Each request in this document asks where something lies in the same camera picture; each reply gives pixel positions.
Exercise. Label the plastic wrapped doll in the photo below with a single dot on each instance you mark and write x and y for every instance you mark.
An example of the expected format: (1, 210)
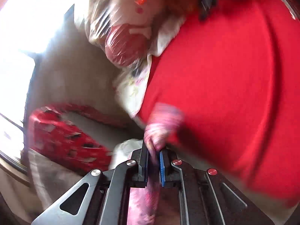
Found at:
(129, 30)

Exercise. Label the red plastic basket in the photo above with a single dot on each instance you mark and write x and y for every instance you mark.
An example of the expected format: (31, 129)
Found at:
(63, 142)

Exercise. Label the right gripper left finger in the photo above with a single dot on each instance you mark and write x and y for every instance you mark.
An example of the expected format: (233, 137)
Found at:
(140, 173)

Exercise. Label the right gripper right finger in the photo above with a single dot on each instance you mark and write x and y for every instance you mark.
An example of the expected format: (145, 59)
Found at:
(169, 177)

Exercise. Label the pink floral garment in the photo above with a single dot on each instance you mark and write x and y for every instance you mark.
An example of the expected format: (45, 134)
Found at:
(164, 121)

